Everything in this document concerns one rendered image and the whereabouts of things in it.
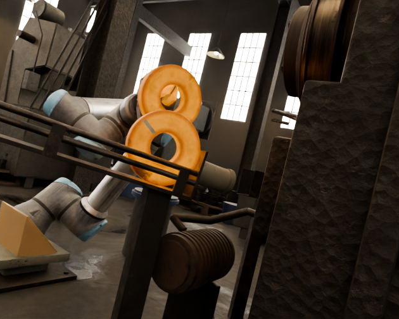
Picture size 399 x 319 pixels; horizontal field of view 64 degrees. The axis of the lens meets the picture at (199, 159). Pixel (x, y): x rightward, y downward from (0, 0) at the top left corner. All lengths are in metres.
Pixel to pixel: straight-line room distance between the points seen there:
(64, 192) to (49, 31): 4.83
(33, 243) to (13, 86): 5.18
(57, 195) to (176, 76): 1.09
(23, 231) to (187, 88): 1.05
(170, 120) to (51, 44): 5.59
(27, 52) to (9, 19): 7.26
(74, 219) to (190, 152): 1.08
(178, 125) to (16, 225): 1.12
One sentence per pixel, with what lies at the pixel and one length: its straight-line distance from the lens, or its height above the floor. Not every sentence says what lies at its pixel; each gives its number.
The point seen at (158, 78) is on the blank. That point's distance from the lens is 0.75.
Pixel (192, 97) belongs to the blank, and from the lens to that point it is 0.79.
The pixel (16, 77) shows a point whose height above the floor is 1.38.
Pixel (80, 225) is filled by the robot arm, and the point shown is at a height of 0.27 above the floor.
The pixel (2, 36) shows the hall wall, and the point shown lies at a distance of 13.62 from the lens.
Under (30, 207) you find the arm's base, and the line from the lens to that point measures 1.68.
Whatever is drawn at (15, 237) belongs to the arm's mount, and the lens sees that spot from 1.64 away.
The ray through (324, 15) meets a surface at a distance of 0.92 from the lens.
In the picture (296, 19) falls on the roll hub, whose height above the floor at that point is 1.16.
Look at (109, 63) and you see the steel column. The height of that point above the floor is 1.55.
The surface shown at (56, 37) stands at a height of 2.16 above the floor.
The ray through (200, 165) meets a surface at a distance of 0.67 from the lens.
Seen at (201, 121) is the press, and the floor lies 1.84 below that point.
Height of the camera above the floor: 0.69
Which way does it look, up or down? 1 degrees up
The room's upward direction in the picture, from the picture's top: 14 degrees clockwise
